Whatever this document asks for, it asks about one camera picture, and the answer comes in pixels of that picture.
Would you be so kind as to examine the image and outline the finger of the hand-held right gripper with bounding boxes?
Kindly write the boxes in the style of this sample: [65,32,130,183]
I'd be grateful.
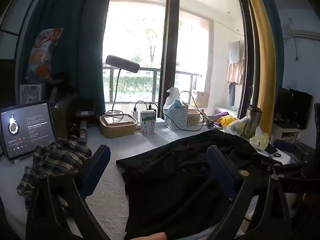
[260,158,320,193]

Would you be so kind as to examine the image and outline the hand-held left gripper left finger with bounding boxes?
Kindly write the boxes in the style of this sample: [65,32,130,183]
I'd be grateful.
[26,144,111,240]

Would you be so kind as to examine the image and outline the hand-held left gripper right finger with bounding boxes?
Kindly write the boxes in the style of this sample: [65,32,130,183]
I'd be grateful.
[206,144,292,240]

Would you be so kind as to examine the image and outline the black pants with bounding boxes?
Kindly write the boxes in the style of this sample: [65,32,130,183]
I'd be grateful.
[116,129,277,240]

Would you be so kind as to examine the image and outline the black scissors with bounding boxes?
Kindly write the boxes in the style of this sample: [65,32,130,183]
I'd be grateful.
[265,145,282,158]

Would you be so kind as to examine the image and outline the white quilted table cover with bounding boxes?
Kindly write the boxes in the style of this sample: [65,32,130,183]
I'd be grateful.
[0,124,292,240]

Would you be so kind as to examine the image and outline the pale green tissue pack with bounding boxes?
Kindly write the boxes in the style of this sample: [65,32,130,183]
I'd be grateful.
[249,127,270,151]

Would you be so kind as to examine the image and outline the spray can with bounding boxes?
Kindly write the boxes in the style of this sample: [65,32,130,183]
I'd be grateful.
[79,120,88,143]

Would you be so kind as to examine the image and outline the plaid shirt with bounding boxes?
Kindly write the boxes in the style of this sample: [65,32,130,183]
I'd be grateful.
[17,135,93,213]

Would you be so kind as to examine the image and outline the white yellow plastic bag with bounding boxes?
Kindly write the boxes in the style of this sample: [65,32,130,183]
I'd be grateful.
[223,117,249,137]

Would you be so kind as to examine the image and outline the beige lunch box brown lid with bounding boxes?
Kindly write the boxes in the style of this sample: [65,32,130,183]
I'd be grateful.
[99,114,138,139]

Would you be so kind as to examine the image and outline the steel tumbler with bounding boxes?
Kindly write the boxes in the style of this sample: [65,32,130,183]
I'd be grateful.
[243,105,263,139]

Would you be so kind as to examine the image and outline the black monitor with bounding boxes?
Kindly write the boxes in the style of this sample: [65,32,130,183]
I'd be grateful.
[273,87,314,131]

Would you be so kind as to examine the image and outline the flat black box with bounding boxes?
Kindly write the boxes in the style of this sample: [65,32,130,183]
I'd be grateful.
[75,109,96,121]

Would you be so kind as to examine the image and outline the white mug bear print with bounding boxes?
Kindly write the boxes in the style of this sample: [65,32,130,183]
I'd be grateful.
[187,110,204,128]

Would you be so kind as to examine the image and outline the green white milk carton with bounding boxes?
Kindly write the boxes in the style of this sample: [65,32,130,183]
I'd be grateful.
[140,109,157,135]

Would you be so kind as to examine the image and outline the white perforated basket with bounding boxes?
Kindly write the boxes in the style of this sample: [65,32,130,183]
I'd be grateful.
[163,103,189,131]

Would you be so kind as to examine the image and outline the black tablet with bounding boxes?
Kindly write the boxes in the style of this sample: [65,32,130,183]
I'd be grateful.
[0,101,59,162]

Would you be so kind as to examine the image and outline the person's bare leg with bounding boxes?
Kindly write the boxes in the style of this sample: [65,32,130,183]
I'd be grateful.
[134,232,167,240]

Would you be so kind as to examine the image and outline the white box bear print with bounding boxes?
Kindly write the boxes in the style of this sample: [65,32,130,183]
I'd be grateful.
[20,83,47,105]

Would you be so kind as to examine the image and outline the hanging clothes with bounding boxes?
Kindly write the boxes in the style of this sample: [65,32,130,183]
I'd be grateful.
[226,39,247,107]

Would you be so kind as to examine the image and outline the grey desk lamp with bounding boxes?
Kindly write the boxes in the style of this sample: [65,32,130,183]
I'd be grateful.
[104,55,140,117]

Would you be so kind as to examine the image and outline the yellow curtain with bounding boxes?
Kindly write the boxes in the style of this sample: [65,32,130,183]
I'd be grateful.
[241,0,276,121]

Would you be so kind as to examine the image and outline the balcony railing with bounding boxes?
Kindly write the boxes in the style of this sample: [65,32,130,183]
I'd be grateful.
[102,66,203,103]

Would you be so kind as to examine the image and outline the orange snack bag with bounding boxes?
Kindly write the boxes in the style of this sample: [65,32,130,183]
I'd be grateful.
[26,28,64,83]

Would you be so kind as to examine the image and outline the white air conditioner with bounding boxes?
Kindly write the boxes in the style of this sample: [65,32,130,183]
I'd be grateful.
[282,24,320,41]

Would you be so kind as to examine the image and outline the dark blue curtain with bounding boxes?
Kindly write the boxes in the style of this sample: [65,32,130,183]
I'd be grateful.
[15,0,116,111]

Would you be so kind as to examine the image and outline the short black cable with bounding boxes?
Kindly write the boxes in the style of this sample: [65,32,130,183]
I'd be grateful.
[134,101,158,111]

